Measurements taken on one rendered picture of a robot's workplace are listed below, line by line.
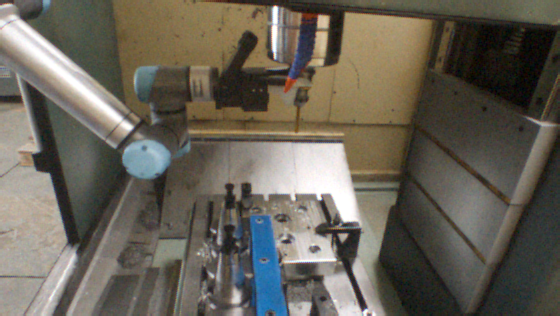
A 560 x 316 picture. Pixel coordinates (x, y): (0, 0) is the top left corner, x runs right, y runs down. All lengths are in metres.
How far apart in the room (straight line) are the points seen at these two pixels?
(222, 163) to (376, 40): 0.95
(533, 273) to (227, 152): 1.44
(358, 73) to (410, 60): 0.27
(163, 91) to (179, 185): 1.03
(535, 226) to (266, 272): 0.58
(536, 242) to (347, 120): 1.31
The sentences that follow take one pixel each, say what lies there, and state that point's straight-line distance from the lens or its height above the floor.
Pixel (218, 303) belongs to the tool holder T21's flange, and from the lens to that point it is 0.54.
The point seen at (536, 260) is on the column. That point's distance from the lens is 0.93.
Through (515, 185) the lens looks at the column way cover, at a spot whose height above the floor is 1.28.
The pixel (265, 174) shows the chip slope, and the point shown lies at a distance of 1.84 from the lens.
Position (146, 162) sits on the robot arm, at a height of 1.31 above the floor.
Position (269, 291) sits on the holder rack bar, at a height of 1.23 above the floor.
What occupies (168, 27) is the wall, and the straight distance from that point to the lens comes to 1.86.
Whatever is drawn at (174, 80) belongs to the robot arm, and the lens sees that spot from 0.82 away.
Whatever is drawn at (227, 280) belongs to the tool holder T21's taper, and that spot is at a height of 1.25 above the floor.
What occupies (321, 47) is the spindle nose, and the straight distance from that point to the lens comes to 0.77.
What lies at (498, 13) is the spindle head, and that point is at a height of 1.60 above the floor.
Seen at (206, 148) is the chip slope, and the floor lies 0.83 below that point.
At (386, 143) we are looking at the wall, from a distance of 2.15.
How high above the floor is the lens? 1.62
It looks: 28 degrees down
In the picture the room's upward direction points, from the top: 5 degrees clockwise
